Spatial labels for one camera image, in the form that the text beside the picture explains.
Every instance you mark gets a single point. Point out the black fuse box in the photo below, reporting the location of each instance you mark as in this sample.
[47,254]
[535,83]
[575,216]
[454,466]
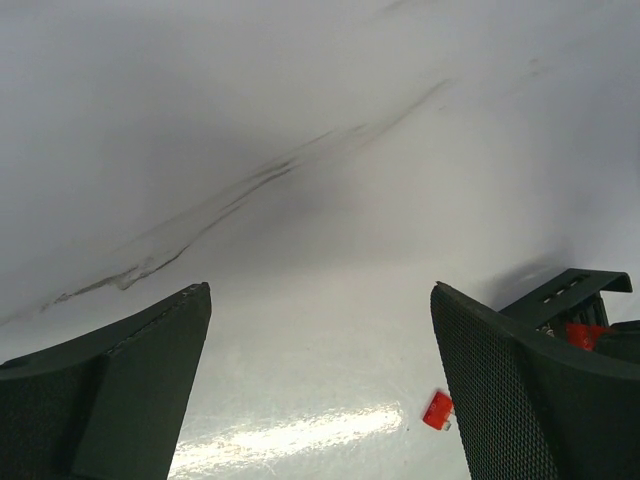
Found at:
[571,297]

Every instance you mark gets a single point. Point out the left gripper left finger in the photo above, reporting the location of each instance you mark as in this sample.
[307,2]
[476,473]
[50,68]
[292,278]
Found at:
[108,404]

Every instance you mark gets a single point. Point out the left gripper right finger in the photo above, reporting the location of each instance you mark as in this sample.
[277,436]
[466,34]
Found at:
[529,406]

